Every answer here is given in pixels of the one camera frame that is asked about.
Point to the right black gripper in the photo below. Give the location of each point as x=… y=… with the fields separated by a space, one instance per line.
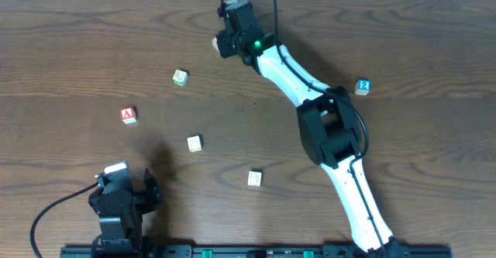
x=225 y=43

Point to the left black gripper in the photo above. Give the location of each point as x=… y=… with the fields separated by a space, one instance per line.
x=143 y=199

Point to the red letter I block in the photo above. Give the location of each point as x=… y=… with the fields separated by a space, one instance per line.
x=214 y=43

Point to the blue number 2 block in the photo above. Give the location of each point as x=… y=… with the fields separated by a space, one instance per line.
x=362 y=87

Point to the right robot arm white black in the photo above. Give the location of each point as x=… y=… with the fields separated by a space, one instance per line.
x=332 y=132

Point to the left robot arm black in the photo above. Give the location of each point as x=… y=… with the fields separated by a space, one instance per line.
x=120 y=211

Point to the green picture wooden block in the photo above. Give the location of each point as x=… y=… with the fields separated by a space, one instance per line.
x=180 y=77

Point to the yellow picture wooden block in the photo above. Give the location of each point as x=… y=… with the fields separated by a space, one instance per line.
x=194 y=143

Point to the red letter A block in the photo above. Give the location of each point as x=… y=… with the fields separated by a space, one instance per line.
x=128 y=115

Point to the plain picture wooden block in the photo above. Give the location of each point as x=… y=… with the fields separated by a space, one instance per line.
x=254 y=178

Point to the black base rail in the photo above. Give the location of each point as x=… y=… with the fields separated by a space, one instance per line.
x=326 y=251

